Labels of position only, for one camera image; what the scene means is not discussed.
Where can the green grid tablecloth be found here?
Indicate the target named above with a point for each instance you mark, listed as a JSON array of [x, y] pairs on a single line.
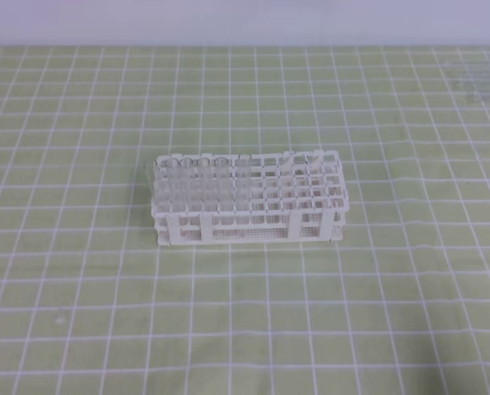
[[89, 304]]

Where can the clear glass test tube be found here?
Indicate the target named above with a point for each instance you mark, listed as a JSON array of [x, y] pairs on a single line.
[[243, 182]]

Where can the white plastic test tube rack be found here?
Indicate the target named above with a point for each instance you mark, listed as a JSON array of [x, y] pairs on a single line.
[[295, 196]]

